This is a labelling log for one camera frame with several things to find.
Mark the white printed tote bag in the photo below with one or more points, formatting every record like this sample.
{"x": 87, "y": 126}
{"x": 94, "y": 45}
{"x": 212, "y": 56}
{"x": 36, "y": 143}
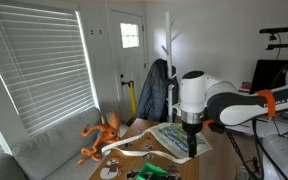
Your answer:
{"x": 177, "y": 136}

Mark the snowman sticker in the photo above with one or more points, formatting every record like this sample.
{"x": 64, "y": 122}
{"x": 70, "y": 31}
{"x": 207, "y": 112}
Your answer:
{"x": 110, "y": 168}

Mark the santa skull sticker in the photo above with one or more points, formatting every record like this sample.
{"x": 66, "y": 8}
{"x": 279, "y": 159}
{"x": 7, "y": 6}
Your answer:
{"x": 172, "y": 169}

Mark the white door with window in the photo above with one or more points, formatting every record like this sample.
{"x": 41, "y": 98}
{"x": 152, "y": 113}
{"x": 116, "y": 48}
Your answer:
{"x": 129, "y": 66}

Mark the white desk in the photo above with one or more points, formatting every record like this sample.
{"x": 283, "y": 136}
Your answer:
{"x": 250, "y": 128}

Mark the grey zombie face sticker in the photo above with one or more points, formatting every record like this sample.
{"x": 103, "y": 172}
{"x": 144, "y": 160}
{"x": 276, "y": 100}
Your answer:
{"x": 128, "y": 144}

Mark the green plastic lunchbox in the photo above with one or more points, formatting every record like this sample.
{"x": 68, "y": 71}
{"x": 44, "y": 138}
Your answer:
{"x": 150, "y": 170}

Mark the grey sofa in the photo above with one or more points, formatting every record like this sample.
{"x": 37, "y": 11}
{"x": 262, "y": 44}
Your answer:
{"x": 50, "y": 146}

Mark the black camera on boom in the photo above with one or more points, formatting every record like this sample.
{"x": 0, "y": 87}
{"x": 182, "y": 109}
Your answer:
{"x": 274, "y": 30}

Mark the large white window blinds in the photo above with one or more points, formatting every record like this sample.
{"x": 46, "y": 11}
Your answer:
{"x": 40, "y": 66}

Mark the dark puffer jacket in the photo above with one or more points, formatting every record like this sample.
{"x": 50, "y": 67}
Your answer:
{"x": 154, "y": 93}

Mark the white coat rack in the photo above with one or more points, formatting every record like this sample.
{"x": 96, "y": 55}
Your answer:
{"x": 169, "y": 60}

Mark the black and white sticker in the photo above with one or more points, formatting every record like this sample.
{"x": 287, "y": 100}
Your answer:
{"x": 132, "y": 174}

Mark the small round sticker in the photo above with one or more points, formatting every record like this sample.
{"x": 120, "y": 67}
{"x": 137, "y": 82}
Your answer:
{"x": 147, "y": 156}

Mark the black monitor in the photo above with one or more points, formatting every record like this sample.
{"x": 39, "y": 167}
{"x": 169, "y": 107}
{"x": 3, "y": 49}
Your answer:
{"x": 267, "y": 75}

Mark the red books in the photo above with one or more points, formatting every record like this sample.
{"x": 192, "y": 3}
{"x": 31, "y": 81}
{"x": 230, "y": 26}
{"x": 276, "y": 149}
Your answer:
{"x": 245, "y": 86}

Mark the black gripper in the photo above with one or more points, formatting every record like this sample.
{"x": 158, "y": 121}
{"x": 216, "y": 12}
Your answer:
{"x": 191, "y": 128}

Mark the orange octopus plush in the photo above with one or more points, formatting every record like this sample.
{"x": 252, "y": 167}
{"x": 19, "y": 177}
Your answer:
{"x": 105, "y": 131}

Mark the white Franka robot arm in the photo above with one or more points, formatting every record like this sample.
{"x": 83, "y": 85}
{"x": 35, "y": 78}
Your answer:
{"x": 197, "y": 90}

